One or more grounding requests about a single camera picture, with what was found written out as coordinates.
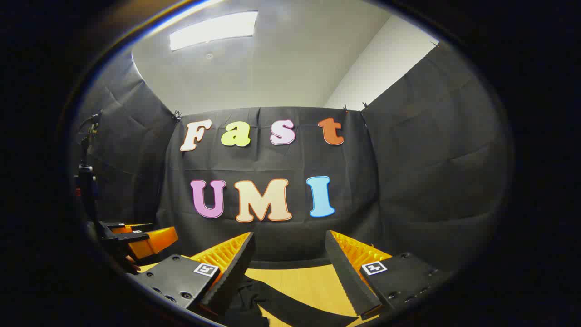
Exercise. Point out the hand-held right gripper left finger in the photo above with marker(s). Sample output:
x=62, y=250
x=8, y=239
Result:
x=229, y=281

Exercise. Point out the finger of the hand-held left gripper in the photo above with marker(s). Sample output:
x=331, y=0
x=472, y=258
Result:
x=129, y=226
x=152, y=243

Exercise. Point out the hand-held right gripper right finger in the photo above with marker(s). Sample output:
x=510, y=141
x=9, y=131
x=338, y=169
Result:
x=349, y=281

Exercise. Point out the black buttoned jacket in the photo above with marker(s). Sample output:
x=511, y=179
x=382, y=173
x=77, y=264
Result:
x=281, y=306

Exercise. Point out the black backdrop cloth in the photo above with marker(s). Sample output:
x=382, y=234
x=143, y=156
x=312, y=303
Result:
x=408, y=181

